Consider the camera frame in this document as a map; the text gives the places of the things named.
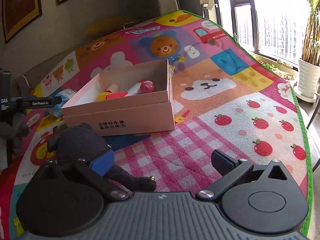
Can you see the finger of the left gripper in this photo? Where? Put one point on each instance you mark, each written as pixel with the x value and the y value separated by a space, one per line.
pixel 38 102

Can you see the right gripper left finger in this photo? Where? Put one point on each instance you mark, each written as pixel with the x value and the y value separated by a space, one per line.
pixel 93 170

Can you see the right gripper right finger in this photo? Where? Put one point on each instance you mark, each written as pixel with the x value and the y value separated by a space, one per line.
pixel 233 172

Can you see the black plush cat toy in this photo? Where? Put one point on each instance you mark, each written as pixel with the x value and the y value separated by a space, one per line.
pixel 82 141

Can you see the blue wet wipes pack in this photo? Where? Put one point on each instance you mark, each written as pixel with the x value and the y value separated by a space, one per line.
pixel 65 95

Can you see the yellow toy corn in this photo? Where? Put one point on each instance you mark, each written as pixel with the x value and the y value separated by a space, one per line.
pixel 103 96

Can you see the white red foam rocket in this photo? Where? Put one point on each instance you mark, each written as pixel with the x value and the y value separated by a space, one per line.
pixel 134 90

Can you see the pink round cartoon toy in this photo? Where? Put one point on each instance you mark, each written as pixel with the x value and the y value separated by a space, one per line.
pixel 147 86

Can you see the yellow pink cupcake toy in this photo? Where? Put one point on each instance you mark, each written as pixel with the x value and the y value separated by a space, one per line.
pixel 113 88

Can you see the beige sofa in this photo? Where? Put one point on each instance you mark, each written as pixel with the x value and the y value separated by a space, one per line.
pixel 23 84

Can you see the pink cardboard box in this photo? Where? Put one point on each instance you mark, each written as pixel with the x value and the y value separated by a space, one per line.
pixel 142 113

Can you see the yellow cushion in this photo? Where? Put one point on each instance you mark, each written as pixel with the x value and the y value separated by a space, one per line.
pixel 110 25

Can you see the white plant pot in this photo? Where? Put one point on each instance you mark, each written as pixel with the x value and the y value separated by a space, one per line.
pixel 308 78

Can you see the green potted palm plant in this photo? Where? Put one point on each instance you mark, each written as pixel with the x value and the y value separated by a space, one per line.
pixel 310 52

